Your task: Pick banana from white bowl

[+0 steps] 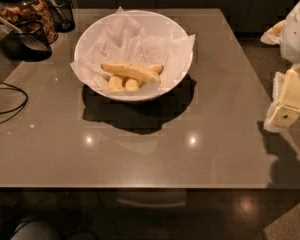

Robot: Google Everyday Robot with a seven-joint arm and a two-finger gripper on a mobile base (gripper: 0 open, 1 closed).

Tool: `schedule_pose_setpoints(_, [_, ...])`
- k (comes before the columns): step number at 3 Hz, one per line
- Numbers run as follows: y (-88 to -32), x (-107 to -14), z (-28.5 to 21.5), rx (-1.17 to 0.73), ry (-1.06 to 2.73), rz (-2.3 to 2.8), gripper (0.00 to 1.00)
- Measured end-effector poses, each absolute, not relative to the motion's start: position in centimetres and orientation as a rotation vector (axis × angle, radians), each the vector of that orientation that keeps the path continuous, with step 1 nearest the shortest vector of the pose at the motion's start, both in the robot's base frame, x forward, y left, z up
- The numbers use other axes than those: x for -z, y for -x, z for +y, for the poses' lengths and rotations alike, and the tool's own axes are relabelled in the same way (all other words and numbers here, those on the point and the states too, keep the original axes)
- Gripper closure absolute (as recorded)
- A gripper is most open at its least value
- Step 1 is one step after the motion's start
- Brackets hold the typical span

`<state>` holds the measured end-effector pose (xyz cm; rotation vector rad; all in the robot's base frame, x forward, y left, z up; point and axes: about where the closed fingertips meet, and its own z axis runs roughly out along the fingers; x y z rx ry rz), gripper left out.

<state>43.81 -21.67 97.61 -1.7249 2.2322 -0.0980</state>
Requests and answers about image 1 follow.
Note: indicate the black mesh cup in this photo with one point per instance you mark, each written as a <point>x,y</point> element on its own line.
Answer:
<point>30,45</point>

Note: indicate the yellow banana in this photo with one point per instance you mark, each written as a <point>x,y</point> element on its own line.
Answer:
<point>133,84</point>
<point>115,84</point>
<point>131,70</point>

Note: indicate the black mesh pen holder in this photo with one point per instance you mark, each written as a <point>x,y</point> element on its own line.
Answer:
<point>61,12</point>

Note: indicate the white bowl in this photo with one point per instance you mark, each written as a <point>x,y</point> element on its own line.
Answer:
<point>133,95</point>

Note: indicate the metal spoon handle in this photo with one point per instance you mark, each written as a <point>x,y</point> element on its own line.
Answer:
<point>10,25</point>

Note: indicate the glass jar with snacks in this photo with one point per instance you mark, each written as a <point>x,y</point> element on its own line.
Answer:
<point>19,11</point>

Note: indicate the white paper liner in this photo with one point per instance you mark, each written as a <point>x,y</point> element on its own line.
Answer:
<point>123,44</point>

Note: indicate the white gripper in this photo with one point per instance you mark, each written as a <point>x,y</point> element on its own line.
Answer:
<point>297,34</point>

